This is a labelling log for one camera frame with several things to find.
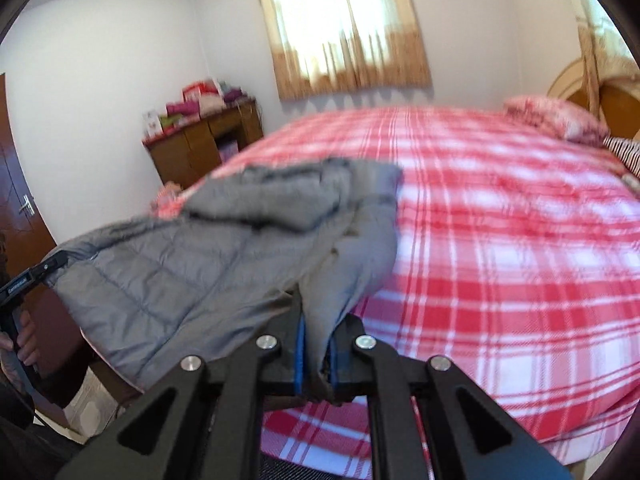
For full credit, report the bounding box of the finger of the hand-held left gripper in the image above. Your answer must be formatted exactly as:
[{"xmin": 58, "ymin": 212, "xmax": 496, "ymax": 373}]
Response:
[{"xmin": 32, "ymin": 250, "xmax": 70, "ymax": 284}]

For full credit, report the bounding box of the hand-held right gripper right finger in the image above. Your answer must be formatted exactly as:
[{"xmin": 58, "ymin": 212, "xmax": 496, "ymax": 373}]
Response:
[{"xmin": 325, "ymin": 312, "xmax": 576, "ymax": 480}]

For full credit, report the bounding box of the red plaid bed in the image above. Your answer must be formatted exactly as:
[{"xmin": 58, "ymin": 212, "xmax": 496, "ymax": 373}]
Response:
[{"xmin": 142, "ymin": 105, "xmax": 640, "ymax": 471}]

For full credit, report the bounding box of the grey puffer jacket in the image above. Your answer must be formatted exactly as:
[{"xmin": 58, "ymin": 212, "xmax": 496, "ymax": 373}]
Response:
[{"xmin": 47, "ymin": 157, "xmax": 405, "ymax": 393}]

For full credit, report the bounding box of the red box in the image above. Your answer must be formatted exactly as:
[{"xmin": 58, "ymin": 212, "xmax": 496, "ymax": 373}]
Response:
[{"xmin": 182, "ymin": 81, "xmax": 218, "ymax": 103}]

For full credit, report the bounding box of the pink floral pillow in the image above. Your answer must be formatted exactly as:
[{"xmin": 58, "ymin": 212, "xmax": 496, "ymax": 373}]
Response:
[{"xmin": 502, "ymin": 95, "xmax": 611, "ymax": 148}]

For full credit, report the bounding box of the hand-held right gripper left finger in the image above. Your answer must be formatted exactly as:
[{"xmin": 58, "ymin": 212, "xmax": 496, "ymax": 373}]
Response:
[{"xmin": 52, "ymin": 285, "xmax": 307, "ymax": 480}]

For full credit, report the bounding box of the brown wooden desk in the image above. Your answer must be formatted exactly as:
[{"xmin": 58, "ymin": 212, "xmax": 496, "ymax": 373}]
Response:
[{"xmin": 141, "ymin": 100, "xmax": 264, "ymax": 190}]

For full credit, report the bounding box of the brown wooden door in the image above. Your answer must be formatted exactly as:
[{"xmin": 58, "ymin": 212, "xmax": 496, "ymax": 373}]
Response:
[{"xmin": 0, "ymin": 72, "xmax": 58, "ymax": 281}]

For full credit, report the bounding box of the beige window curtain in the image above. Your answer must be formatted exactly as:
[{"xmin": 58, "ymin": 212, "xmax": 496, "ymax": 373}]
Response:
[
  {"xmin": 252, "ymin": 0, "xmax": 432, "ymax": 102},
  {"xmin": 567, "ymin": 0, "xmax": 640, "ymax": 111}
]

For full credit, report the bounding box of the person's left hand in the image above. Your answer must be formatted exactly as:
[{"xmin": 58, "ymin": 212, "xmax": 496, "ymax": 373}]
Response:
[{"xmin": 14, "ymin": 309, "xmax": 40, "ymax": 367}]

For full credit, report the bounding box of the striped pillow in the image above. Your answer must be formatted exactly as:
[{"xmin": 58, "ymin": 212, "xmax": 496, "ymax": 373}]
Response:
[{"xmin": 602, "ymin": 136, "xmax": 640, "ymax": 177}]

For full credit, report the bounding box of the wooden bed headboard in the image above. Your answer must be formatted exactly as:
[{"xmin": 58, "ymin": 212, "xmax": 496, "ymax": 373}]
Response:
[{"xmin": 547, "ymin": 57, "xmax": 640, "ymax": 141}]

